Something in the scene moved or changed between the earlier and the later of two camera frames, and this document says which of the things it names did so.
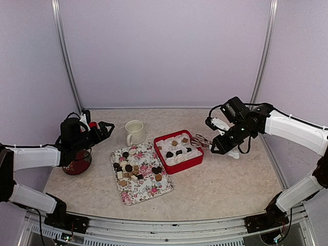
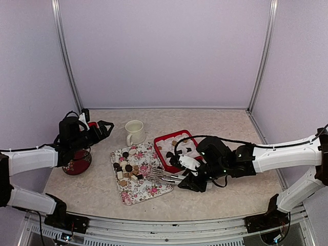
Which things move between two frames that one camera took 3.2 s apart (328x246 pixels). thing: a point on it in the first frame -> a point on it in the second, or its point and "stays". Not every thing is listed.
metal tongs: x=199 y=141 -> x=159 y=175
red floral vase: x=82 y=161 stays
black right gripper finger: x=222 y=144 -> x=193 y=183
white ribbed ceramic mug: x=138 y=134 stays
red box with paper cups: x=177 y=152 stays
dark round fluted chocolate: x=125 y=154 stays
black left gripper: x=101 y=135 stays
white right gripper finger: x=234 y=153 -> x=209 y=185
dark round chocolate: x=169 y=155 stays
